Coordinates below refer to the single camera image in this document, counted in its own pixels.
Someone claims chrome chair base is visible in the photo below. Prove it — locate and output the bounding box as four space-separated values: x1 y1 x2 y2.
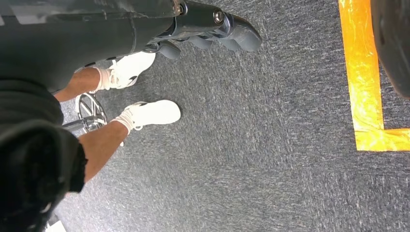
62 92 108 134

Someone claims yellow floor tape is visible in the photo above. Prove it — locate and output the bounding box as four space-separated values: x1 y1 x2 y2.
338 0 410 152

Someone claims white shoe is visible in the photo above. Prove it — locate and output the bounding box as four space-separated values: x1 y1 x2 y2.
112 99 182 132
96 51 157 91

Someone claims black robot body shell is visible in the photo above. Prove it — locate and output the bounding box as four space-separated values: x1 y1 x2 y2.
370 0 410 100

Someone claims person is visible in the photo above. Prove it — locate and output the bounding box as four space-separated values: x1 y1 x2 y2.
0 51 182 232

